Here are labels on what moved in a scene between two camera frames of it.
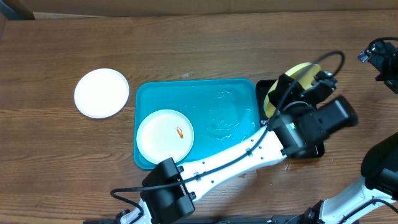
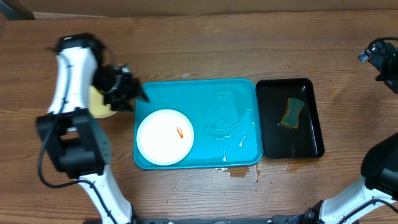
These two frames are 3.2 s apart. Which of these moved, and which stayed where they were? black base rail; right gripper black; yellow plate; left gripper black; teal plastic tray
Moved: left gripper black; yellow plate
Stayed: teal plastic tray; right gripper black; black base rail
